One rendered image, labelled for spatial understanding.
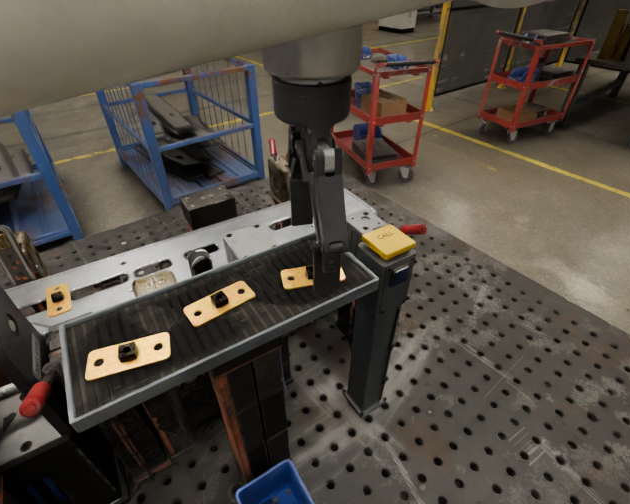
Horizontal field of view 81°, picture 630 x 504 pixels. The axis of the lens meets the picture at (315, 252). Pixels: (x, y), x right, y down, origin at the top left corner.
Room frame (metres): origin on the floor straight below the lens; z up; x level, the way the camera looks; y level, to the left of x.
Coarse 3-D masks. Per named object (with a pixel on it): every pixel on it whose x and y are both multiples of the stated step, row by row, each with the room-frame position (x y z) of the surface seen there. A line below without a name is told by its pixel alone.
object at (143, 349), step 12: (156, 336) 0.27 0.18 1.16; (168, 336) 0.27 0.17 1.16; (108, 348) 0.25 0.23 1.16; (120, 348) 0.24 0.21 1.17; (132, 348) 0.24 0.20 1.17; (144, 348) 0.25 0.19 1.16; (168, 348) 0.25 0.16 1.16; (96, 360) 0.24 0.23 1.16; (108, 360) 0.24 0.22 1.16; (120, 360) 0.23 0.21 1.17; (132, 360) 0.24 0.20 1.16; (144, 360) 0.24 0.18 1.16; (156, 360) 0.24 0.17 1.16; (96, 372) 0.22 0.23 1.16; (108, 372) 0.22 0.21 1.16; (120, 372) 0.22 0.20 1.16
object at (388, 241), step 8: (376, 232) 0.47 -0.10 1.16; (384, 232) 0.47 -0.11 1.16; (392, 232) 0.47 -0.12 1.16; (400, 232) 0.47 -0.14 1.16; (368, 240) 0.45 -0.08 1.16; (376, 240) 0.45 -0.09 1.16; (384, 240) 0.45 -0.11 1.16; (392, 240) 0.45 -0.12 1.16; (400, 240) 0.45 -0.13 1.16; (408, 240) 0.45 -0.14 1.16; (376, 248) 0.44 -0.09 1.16; (384, 248) 0.43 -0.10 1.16; (392, 248) 0.43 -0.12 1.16; (400, 248) 0.43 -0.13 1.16; (408, 248) 0.44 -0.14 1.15; (384, 256) 0.42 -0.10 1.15; (392, 256) 0.42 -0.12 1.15
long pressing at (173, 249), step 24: (240, 216) 0.77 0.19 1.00; (264, 216) 0.76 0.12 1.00; (288, 216) 0.76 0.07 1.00; (168, 240) 0.67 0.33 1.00; (192, 240) 0.67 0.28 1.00; (216, 240) 0.67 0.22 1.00; (288, 240) 0.67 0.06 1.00; (96, 264) 0.58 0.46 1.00; (120, 264) 0.58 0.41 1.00; (144, 264) 0.58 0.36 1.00; (216, 264) 0.58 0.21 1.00; (24, 288) 0.51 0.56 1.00; (72, 288) 0.51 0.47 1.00; (120, 288) 0.51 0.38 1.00; (72, 312) 0.45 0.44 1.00
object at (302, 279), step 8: (288, 272) 0.38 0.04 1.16; (296, 272) 0.38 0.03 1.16; (304, 272) 0.38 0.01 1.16; (312, 272) 0.37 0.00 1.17; (288, 280) 0.36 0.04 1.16; (296, 280) 0.36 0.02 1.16; (304, 280) 0.36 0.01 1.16; (312, 280) 0.36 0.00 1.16; (288, 288) 0.34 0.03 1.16; (296, 288) 0.35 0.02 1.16
